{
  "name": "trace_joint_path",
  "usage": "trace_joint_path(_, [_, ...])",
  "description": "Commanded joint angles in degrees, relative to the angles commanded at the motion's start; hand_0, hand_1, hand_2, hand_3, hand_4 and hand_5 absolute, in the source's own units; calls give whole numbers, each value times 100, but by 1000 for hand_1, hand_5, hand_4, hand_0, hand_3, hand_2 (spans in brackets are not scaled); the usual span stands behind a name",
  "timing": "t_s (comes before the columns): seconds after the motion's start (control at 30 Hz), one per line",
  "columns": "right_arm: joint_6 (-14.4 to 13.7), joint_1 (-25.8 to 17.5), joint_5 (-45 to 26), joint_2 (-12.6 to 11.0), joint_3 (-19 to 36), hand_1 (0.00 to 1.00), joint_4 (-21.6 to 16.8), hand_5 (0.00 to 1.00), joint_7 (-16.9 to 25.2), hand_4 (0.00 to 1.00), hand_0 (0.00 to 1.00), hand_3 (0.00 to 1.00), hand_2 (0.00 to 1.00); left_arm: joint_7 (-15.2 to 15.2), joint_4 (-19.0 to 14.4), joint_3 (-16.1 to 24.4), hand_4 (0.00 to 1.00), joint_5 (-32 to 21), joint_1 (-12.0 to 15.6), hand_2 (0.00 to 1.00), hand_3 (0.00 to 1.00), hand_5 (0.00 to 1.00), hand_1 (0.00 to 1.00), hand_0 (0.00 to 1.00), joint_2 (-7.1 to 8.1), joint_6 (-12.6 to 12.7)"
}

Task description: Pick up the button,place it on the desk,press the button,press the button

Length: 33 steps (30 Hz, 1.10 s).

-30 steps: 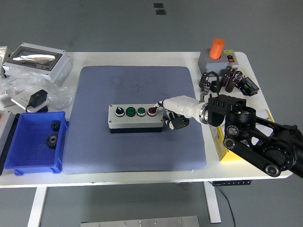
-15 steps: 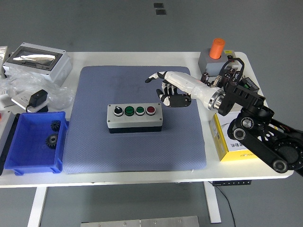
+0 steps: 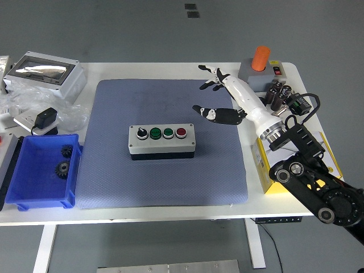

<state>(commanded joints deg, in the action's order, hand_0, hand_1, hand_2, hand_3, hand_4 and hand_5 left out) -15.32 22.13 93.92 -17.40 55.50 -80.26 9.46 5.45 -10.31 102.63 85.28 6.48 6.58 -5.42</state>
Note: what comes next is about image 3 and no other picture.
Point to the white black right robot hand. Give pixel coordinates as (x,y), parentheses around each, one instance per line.
(247,96)

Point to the grey four-button control box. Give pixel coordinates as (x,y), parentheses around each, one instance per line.
(159,145)

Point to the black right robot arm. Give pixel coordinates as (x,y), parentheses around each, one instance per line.
(307,142)

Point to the grey box with red button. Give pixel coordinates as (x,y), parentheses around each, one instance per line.
(7,153)

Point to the dark brown capacitor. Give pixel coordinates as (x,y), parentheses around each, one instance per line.
(270,95)
(277,101)
(286,90)
(276,84)

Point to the orange cylinder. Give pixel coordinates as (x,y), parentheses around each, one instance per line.
(260,58)

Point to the black module with green terminal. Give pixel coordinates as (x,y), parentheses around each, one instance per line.
(298,102)

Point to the yellow white cardboard box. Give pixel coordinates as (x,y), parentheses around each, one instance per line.
(263,159)

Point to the dark floor plate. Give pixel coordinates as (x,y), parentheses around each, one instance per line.
(193,14)
(190,6)

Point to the black table control panel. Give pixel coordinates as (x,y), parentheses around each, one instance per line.
(278,220)

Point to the grey-blue textured mat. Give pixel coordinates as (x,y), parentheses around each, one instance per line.
(128,182)

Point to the white table leg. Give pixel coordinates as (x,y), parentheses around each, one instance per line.
(256,247)
(44,250)

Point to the clear plastic bag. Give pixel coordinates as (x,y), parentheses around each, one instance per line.
(71,113)

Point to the silver metal plate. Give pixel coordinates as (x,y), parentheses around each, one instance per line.
(170,267)

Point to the small black bevel gear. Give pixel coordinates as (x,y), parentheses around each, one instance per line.
(67,150)

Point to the large black bevel gear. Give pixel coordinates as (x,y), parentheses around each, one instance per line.
(62,169)

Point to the black power adapter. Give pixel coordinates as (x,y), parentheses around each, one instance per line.
(45,118)

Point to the blue plastic bin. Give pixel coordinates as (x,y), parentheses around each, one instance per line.
(34,182)

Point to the grey switch box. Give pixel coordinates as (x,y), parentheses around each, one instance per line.
(261,76)

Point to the white enclosure with clear lid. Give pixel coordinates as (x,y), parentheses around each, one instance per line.
(68,82)

